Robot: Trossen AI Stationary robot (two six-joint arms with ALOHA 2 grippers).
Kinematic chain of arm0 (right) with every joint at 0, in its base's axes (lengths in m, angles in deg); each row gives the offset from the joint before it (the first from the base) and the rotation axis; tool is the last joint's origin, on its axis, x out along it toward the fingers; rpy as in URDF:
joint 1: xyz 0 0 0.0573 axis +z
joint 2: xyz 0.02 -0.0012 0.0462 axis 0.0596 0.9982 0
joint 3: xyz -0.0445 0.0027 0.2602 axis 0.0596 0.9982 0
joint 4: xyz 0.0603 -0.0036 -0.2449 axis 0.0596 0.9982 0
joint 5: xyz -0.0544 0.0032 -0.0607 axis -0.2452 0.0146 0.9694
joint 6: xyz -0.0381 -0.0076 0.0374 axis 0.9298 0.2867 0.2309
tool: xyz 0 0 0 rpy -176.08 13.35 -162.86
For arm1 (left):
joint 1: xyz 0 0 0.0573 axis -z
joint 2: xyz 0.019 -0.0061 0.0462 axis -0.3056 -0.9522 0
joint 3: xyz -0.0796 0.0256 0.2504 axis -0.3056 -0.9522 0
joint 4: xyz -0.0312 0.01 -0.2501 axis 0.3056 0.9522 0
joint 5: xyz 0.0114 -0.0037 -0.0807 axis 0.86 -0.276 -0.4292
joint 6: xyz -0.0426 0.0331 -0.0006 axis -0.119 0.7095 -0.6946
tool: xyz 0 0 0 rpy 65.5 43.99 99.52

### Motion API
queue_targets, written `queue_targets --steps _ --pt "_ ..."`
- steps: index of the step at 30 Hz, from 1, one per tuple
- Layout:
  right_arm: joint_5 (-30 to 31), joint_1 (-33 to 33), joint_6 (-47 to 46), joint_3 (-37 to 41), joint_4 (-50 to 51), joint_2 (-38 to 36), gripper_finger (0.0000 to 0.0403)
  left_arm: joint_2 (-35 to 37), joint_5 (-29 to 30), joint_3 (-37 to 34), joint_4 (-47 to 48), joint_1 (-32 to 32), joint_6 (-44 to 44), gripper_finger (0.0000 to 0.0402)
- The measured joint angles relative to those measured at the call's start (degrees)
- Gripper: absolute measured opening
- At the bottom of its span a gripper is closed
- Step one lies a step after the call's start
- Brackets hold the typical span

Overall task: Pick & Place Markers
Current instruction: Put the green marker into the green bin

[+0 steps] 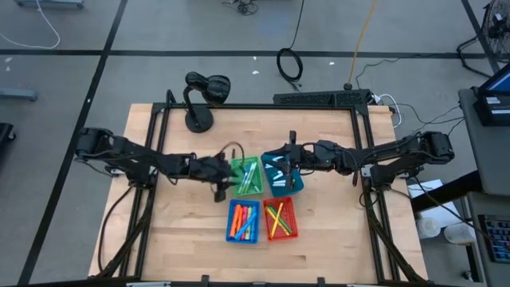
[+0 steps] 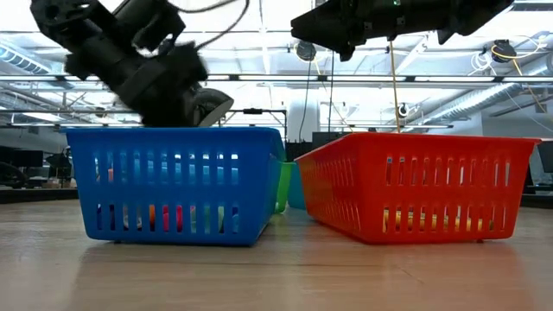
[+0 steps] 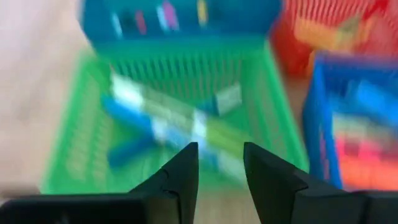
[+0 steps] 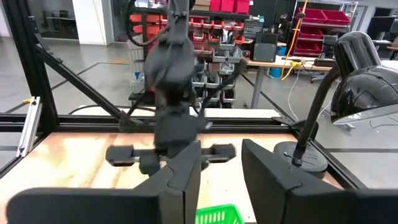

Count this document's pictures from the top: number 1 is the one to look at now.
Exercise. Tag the yellow highlighter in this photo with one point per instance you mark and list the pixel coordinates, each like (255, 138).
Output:
(249, 211)

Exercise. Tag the light blue highlighter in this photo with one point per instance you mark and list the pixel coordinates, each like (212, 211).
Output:
(245, 229)

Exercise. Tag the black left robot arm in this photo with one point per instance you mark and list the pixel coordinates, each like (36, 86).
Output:
(131, 153)

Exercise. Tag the green white dry-erase marker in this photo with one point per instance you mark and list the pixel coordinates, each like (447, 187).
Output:
(244, 179)

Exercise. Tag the green slotted plastic basket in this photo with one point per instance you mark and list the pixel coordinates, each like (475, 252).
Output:
(235, 191)

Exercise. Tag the black table frame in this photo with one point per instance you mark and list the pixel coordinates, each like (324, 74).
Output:
(259, 106)

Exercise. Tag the grey desk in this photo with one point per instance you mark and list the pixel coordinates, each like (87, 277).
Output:
(478, 151)
(474, 207)

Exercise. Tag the orange highlighter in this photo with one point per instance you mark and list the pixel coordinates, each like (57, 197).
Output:
(239, 211)
(234, 213)

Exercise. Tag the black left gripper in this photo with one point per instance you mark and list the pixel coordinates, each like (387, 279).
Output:
(209, 167)

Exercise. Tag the black computer monitor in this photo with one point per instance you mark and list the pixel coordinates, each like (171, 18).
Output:
(498, 81)

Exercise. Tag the white paper sheet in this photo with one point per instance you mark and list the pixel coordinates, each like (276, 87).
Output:
(424, 189)

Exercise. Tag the teal plastic bin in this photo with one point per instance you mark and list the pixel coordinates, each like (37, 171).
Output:
(296, 187)

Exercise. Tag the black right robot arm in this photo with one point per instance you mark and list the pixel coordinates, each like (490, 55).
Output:
(390, 153)

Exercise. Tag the black keyboard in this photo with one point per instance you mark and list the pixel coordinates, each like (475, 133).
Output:
(496, 239)

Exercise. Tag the white paper roll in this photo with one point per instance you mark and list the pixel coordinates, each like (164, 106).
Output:
(458, 233)
(428, 228)

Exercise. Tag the white barrel marker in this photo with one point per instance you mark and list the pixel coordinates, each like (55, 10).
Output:
(256, 185)
(280, 183)

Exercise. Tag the red slotted plastic basket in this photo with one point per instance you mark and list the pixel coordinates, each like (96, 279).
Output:
(295, 207)

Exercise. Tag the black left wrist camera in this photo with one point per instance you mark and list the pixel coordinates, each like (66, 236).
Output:
(219, 193)

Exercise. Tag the black caster base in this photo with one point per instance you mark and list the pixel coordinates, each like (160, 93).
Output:
(6, 131)

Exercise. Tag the blue slotted plastic basket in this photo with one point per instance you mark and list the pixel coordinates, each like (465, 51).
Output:
(229, 239)

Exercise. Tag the grey cart base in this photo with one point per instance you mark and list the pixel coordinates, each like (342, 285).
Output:
(48, 3)
(16, 94)

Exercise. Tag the black dry-erase marker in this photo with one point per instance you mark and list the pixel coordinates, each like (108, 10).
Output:
(271, 166)
(277, 158)

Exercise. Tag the pink highlighter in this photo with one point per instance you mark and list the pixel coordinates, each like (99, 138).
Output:
(244, 211)

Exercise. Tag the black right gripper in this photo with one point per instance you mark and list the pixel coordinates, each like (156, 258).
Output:
(304, 155)

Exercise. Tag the black floor fan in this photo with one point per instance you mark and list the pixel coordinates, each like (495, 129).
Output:
(496, 28)

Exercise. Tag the black perforated box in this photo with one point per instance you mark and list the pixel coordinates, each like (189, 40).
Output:
(318, 98)

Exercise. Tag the green thin marker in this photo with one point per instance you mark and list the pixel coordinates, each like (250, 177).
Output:
(287, 227)

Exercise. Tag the orange thin marker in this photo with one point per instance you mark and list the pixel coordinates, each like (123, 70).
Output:
(272, 217)

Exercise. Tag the black gooseneck desk lamp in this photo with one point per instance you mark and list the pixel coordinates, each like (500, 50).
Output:
(199, 119)

